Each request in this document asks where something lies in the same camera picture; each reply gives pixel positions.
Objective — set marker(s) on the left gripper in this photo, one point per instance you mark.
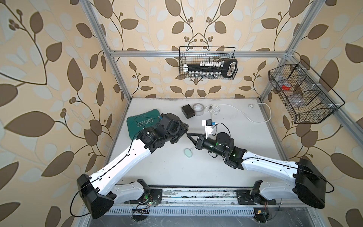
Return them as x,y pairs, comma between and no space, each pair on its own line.
182,128

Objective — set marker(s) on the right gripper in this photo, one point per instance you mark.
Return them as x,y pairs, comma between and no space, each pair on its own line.
201,141

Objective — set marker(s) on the mint earbud case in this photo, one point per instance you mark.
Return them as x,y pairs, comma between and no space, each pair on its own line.
188,152

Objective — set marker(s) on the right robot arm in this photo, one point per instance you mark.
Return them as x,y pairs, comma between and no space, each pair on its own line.
297,180

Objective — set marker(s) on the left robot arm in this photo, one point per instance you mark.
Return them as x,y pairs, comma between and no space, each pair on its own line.
100,191

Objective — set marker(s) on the black box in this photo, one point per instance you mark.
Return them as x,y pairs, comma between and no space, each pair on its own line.
188,111

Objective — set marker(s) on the clear tape roll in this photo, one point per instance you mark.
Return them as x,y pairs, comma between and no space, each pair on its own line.
199,109

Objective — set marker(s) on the green tool case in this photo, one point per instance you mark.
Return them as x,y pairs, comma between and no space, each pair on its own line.
138,122

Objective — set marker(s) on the black white tool set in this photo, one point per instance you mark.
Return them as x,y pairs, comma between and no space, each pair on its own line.
224,69

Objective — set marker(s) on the red white item in basket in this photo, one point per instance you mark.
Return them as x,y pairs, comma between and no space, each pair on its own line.
286,86

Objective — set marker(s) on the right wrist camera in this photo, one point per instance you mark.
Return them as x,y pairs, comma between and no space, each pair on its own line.
209,126

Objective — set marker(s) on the back wire basket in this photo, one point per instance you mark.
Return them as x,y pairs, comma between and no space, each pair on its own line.
196,54

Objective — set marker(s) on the wire basket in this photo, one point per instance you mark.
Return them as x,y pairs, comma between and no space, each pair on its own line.
196,54
311,99

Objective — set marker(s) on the right wire basket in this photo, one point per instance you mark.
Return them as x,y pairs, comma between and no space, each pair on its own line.
311,99

